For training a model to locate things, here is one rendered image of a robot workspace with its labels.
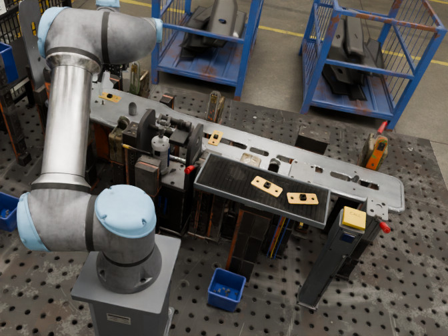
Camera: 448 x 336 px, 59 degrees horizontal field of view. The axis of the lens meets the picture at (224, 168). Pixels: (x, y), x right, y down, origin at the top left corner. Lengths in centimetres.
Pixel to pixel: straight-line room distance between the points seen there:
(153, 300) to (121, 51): 56
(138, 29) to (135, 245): 48
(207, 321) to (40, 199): 74
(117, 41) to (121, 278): 52
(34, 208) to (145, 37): 45
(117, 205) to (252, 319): 74
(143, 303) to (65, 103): 47
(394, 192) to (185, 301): 82
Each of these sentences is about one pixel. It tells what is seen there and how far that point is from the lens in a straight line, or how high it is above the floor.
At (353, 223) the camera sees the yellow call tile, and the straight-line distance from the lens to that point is 112.
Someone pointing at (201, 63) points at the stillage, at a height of 16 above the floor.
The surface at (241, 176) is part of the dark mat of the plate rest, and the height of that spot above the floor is 116.
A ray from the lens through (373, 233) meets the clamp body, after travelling 137.
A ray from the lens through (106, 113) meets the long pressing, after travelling 158.
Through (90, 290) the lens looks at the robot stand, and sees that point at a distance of 97.
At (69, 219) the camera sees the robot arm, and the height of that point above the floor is 131.
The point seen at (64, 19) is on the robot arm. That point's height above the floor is 154.
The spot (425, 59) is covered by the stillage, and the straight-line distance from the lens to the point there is 334.
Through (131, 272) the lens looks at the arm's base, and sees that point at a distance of 91.
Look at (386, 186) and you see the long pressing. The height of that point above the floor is 100.
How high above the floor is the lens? 195
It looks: 44 degrees down
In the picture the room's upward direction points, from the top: 11 degrees clockwise
